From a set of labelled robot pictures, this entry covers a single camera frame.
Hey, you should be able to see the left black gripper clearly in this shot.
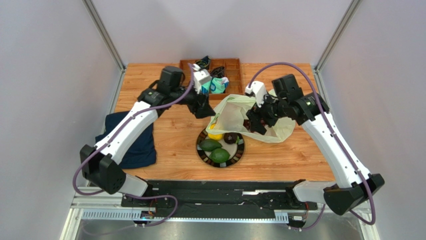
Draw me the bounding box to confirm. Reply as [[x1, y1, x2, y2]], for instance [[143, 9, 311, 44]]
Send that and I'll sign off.
[[170, 81, 216, 120]]

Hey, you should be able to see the pale green plastic bag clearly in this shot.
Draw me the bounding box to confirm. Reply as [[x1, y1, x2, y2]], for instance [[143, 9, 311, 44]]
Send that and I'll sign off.
[[206, 94, 296, 144]]

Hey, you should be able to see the yellow fake lemon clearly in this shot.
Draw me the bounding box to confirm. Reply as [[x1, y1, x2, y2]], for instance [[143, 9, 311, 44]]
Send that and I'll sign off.
[[207, 123, 224, 141]]

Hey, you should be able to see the green fake avocado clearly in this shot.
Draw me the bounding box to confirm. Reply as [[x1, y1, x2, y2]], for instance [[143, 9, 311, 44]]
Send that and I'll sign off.
[[199, 138, 222, 152]]

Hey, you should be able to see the green fake lime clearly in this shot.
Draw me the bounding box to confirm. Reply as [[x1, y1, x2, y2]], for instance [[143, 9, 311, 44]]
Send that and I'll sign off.
[[209, 148, 230, 164]]

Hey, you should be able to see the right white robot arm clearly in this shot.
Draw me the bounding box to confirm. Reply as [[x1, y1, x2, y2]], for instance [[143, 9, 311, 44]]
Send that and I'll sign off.
[[245, 74, 385, 216]]

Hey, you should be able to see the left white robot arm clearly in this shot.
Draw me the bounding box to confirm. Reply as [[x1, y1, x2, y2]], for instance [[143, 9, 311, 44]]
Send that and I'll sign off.
[[75, 64, 215, 198]]

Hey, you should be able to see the teal white sock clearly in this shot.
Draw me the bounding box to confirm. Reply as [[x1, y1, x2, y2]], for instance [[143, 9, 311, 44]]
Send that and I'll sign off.
[[201, 77, 229, 94]]

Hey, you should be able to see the black rimmed ceramic plate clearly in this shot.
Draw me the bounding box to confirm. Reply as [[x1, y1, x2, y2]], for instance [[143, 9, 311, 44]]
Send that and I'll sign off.
[[195, 129, 245, 168]]

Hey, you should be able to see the black item in tray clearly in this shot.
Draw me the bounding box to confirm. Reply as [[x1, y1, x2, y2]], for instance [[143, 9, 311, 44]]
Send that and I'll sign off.
[[210, 66, 226, 79]]

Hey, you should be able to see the dark rolled sock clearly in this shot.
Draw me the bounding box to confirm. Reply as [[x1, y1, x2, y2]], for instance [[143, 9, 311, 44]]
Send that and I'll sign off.
[[195, 55, 211, 70]]

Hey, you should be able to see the wooden compartment tray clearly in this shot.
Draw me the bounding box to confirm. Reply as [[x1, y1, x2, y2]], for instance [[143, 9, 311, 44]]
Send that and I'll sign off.
[[179, 57, 243, 100]]

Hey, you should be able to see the dark blue cloth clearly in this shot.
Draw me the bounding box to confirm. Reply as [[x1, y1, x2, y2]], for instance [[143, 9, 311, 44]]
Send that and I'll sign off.
[[95, 111, 157, 170]]

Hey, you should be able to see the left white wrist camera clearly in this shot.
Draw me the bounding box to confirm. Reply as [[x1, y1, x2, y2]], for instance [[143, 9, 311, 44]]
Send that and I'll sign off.
[[189, 64, 212, 94]]

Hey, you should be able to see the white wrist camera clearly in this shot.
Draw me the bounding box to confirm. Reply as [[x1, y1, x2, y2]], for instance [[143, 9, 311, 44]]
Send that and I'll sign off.
[[244, 81, 268, 108], [189, 64, 212, 94]]

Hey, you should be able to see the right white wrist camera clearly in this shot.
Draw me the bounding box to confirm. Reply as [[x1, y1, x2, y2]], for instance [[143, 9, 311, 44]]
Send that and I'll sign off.
[[244, 81, 268, 108]]

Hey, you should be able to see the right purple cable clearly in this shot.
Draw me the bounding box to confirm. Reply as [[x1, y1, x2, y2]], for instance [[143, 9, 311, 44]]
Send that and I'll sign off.
[[247, 62, 377, 232]]

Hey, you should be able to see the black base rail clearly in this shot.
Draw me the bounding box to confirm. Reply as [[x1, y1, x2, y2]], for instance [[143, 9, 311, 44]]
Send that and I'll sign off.
[[121, 180, 319, 220]]

